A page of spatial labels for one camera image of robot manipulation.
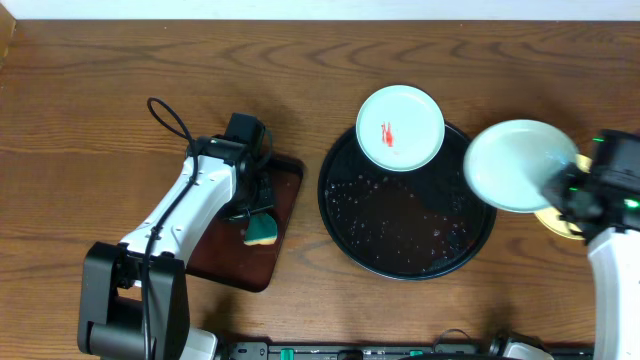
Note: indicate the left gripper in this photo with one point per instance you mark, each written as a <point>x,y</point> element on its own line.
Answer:
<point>255,206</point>

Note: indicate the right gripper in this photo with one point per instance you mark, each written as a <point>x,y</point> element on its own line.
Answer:
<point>555,185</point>

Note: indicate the black rectangular tray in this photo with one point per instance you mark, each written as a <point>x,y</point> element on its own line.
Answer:
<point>222,255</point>

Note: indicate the black round tray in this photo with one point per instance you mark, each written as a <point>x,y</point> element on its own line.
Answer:
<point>415,225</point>

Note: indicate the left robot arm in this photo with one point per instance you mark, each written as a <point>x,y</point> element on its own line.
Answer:
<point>134,301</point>

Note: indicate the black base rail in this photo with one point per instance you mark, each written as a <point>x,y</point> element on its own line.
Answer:
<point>452,344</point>

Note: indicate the yellow plate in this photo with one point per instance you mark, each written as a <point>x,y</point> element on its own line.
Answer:
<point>550,217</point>

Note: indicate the pale green plate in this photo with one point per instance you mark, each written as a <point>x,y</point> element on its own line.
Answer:
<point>400,128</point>
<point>508,164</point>

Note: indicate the green sponge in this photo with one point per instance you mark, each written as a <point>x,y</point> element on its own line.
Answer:
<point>262,230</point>

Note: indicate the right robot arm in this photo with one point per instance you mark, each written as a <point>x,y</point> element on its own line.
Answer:
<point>614,254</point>

